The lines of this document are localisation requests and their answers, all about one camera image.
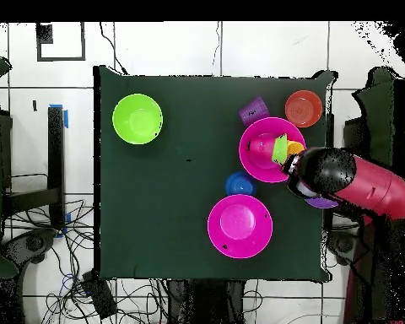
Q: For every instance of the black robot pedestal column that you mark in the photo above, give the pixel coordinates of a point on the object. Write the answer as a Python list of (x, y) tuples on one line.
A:
[(202, 303)]

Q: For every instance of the blue tape strip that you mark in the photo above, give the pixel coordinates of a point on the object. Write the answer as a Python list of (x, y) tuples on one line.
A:
[(66, 119)]

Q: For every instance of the black square floor frame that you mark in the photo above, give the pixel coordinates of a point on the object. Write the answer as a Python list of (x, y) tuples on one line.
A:
[(60, 59)]

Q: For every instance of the black floor box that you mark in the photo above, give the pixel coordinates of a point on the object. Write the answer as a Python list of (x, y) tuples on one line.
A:
[(99, 297)]

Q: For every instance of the grey pedestal foot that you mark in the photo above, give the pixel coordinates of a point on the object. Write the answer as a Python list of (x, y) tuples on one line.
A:
[(33, 243), (339, 244)]

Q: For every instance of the pink red plastic cup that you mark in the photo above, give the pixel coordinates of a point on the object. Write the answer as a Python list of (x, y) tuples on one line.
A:
[(261, 146)]

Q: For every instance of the purple plastic cup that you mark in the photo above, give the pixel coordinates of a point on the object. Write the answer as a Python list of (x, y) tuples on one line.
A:
[(253, 111)]

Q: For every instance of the blue plastic bowl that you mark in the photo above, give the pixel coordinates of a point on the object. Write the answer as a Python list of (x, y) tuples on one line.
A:
[(239, 185)]

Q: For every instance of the small lime green bowl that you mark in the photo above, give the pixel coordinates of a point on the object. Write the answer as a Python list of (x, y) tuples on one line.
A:
[(280, 150)]

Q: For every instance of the magenta plastic bowl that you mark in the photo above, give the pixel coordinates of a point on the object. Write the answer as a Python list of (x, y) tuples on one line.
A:
[(240, 226), (256, 172)]

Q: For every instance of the purple plastic bowl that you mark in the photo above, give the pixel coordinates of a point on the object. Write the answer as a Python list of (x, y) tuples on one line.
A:
[(319, 203)]

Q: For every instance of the red plastic bowl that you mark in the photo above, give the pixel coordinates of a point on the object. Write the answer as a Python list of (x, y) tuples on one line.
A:
[(303, 108)]

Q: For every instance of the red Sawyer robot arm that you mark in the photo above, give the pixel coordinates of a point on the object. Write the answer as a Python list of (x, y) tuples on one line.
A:
[(374, 189)]

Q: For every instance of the black metal stand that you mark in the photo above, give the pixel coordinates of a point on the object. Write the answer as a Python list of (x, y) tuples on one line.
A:
[(55, 152)]

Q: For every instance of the dark green tablecloth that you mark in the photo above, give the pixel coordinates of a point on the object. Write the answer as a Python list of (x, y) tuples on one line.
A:
[(189, 219)]

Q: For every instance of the large lime green bowl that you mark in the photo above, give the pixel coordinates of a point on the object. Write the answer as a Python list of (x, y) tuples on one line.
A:
[(137, 118)]

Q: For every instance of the yellow plastic cup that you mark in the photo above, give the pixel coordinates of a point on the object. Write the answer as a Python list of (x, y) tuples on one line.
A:
[(295, 146)]

